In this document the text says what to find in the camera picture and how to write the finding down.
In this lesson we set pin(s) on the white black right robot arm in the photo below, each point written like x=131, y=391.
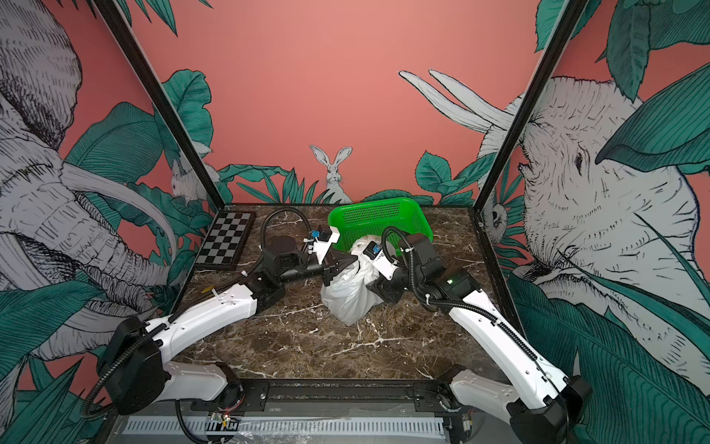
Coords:
x=539, y=401

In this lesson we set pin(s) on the left black frame post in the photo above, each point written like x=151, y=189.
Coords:
x=119, y=27

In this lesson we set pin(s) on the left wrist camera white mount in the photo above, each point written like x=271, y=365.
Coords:
x=320, y=240

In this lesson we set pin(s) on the black frame post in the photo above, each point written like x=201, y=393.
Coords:
x=566, y=24
x=119, y=27

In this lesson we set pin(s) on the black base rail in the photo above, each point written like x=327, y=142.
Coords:
x=426, y=395

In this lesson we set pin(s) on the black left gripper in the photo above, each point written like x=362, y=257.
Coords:
x=336, y=262

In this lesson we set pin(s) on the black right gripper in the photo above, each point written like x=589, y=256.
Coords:
x=384, y=289

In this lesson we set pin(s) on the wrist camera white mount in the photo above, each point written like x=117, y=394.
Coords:
x=320, y=240
x=377, y=255

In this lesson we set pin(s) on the right black frame post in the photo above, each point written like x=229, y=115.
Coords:
x=566, y=24

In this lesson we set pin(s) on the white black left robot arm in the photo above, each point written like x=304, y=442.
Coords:
x=138, y=369

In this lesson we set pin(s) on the white slotted cable duct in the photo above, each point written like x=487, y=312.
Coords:
x=416, y=427

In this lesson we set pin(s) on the white plastic bag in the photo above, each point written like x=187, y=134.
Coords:
x=347, y=297

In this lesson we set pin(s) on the black white checkerboard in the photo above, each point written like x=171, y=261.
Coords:
x=225, y=241

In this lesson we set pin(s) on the green plastic basket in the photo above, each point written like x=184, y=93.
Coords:
x=370, y=219

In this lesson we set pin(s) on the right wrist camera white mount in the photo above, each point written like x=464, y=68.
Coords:
x=377, y=255

